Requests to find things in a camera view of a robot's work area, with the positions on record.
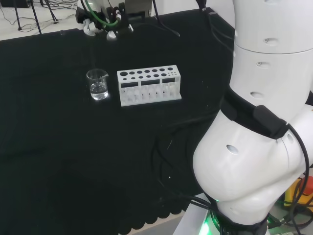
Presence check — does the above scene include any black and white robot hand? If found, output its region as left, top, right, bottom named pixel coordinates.
left=75, top=0, right=134, bottom=41

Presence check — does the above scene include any white test tube rack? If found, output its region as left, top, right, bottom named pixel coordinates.
left=116, top=65, right=182, bottom=108

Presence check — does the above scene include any small clear glass beaker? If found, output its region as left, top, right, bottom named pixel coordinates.
left=86, top=69, right=110, bottom=101

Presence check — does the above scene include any black tripod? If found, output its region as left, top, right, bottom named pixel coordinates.
left=12, top=0, right=59, bottom=35

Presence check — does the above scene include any black bench cloth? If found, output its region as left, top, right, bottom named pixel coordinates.
left=0, top=8, right=237, bottom=233

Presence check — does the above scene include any yellow stop button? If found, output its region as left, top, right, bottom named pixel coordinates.
left=283, top=175, right=313, bottom=209

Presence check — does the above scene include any green hand cable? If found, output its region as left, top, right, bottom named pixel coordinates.
left=82, top=0, right=121, bottom=28

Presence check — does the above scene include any thin black hanging cable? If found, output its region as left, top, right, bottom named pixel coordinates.
left=153, top=0, right=181, bottom=38

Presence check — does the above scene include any black cable bundle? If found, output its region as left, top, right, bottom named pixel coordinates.
left=151, top=115, right=222, bottom=216

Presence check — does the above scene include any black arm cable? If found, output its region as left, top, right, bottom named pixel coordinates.
left=285, top=122, right=313, bottom=235

